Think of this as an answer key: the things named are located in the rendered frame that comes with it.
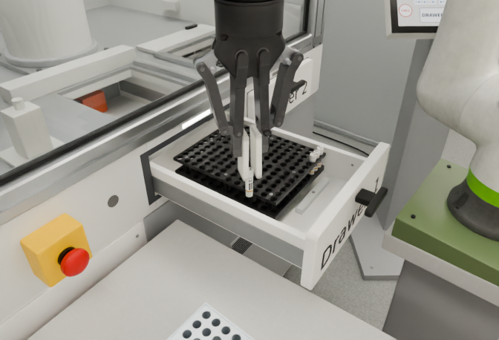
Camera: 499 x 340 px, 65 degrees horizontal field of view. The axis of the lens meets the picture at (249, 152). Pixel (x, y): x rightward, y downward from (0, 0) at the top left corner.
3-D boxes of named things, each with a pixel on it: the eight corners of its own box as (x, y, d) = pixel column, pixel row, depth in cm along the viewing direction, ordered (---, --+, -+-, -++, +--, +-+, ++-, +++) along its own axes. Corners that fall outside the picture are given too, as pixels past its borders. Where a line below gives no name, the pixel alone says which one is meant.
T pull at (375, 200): (387, 194, 63) (389, 187, 62) (370, 220, 58) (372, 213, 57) (366, 185, 65) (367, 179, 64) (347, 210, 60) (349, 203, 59)
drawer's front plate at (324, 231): (379, 190, 77) (390, 142, 71) (310, 292, 57) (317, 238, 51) (371, 187, 77) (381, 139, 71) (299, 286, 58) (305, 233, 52)
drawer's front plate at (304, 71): (310, 95, 114) (313, 59, 108) (253, 136, 94) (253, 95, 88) (304, 93, 114) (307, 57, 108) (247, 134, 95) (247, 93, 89)
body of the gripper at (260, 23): (217, 3, 37) (221, 92, 43) (299, -3, 39) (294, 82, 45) (202, -12, 43) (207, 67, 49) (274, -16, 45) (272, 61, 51)
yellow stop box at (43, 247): (96, 259, 59) (86, 224, 55) (53, 292, 54) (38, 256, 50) (76, 245, 62) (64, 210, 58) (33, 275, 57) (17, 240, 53)
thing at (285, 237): (369, 185, 76) (374, 159, 72) (305, 272, 58) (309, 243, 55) (210, 127, 95) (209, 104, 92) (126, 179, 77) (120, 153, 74)
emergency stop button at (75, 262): (95, 266, 56) (88, 246, 54) (70, 284, 54) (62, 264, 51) (82, 256, 58) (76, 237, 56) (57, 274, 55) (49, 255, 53)
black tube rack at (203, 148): (322, 180, 76) (326, 152, 73) (274, 232, 64) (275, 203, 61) (232, 145, 87) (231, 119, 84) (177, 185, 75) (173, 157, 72)
